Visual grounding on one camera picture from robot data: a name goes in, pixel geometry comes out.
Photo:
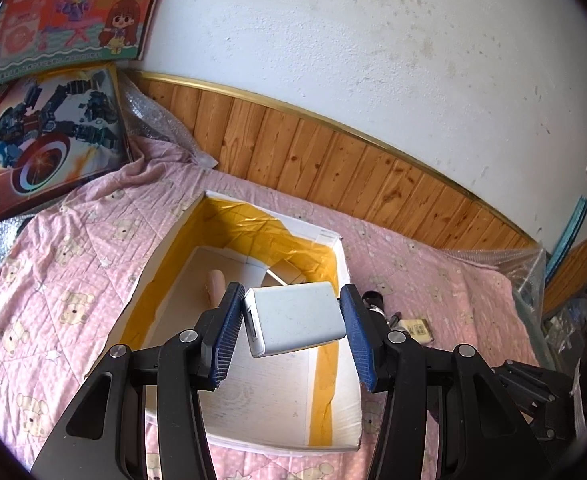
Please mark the teal flat strips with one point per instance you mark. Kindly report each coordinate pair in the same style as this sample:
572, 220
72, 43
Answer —
568, 240

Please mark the clear plastic bag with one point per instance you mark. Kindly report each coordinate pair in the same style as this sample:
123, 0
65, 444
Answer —
518, 285

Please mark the small beige packet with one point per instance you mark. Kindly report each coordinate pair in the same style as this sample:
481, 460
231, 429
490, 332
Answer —
418, 331

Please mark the clear bubble wrap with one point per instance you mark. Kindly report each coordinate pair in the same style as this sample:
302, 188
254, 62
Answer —
163, 120

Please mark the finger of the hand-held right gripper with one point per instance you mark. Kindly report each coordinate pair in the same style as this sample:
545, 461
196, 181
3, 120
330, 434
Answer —
533, 395

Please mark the cartoon girl toy box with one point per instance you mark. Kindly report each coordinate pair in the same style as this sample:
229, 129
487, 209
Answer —
73, 20

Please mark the pink bear printed blanket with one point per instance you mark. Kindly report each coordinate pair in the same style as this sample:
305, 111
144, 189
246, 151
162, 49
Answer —
73, 260

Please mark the robot picture toy box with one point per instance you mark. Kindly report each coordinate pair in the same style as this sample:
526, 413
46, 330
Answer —
48, 140

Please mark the small black cylinder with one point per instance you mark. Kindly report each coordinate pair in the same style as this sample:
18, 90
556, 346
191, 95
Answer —
373, 301

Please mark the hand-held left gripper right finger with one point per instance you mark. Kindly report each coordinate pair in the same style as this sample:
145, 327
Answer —
356, 332

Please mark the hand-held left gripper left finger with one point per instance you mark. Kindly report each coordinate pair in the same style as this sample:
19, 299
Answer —
227, 327

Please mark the beige cylindrical toy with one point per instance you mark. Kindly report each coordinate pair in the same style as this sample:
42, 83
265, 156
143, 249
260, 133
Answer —
213, 287

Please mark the small brown cardboard piece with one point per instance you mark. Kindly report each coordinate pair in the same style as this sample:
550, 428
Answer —
286, 272

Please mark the small dark tube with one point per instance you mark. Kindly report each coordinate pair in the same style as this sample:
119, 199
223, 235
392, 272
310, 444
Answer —
396, 320

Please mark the white cardboard box yellow tape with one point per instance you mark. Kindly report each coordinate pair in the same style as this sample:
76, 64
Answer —
258, 400

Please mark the white power bank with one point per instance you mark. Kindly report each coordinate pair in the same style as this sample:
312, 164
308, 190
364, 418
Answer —
298, 317

